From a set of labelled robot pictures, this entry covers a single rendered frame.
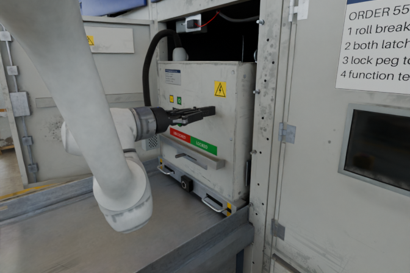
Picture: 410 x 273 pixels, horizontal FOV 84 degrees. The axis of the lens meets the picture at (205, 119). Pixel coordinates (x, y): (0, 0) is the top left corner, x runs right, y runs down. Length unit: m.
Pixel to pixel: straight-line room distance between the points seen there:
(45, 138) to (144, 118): 0.73
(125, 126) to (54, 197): 0.61
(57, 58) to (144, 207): 0.35
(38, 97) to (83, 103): 0.91
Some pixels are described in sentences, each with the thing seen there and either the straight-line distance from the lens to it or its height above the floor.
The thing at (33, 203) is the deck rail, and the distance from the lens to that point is 1.11.
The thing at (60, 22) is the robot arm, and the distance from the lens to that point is 0.25.
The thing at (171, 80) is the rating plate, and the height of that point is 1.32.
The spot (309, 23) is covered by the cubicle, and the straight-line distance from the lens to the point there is 0.60.
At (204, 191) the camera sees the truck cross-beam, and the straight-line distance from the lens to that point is 0.93.
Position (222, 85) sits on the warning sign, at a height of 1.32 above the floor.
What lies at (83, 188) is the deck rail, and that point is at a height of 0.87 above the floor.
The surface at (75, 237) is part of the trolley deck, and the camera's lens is 0.92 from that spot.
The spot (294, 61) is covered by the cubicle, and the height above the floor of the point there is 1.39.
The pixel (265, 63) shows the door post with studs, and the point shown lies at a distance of 0.68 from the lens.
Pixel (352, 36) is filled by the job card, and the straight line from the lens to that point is 0.56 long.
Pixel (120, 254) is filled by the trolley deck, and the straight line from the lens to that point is 0.81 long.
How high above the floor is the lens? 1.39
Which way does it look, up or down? 14 degrees down
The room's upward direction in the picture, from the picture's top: straight up
